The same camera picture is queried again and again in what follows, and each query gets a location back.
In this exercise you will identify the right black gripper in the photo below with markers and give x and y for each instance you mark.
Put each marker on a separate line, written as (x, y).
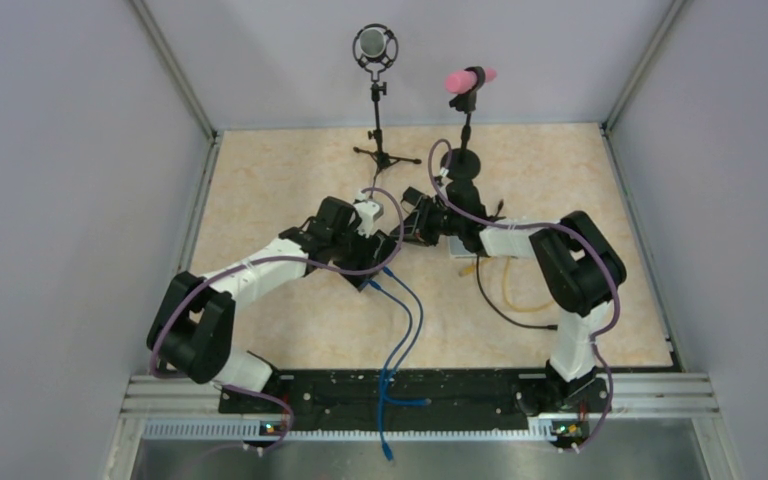
(417, 227)

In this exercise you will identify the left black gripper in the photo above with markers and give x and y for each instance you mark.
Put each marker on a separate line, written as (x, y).
(362, 261)

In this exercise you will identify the white network switch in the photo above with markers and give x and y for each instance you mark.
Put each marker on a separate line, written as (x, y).
(457, 249)

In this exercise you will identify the blue ethernet cable long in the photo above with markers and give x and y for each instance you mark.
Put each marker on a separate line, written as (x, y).
(384, 375)

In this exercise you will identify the black network switch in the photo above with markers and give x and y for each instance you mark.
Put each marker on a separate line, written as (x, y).
(360, 282)

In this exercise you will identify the black power adapter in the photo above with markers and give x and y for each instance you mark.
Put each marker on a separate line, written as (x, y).
(411, 198)

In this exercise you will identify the blue ethernet cable short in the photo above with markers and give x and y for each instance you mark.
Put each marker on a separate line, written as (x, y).
(403, 349)

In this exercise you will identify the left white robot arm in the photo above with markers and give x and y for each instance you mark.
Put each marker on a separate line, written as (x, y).
(192, 334)

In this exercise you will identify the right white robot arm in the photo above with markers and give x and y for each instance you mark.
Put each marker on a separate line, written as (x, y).
(581, 270)

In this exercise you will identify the black round-base microphone stand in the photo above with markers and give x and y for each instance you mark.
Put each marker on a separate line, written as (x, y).
(465, 164)

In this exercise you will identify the black tripod microphone stand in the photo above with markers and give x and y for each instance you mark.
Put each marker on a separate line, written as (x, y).
(380, 157)

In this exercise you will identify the pink foam microphone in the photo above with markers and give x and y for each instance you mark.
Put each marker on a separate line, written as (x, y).
(462, 81)

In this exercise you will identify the grey studio microphone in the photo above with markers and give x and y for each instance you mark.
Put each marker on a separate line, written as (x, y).
(375, 48)

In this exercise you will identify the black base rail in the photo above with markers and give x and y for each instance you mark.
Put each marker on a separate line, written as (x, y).
(461, 399)

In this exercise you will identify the white slotted cable duct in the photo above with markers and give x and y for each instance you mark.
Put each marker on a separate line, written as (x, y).
(246, 430)

